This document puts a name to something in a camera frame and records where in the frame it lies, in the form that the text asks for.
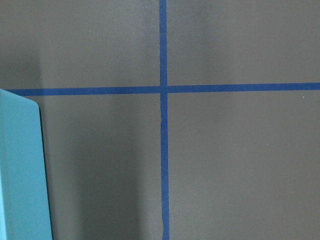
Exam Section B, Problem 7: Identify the turquoise plastic bin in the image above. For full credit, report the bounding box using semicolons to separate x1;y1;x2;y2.
0;90;53;240

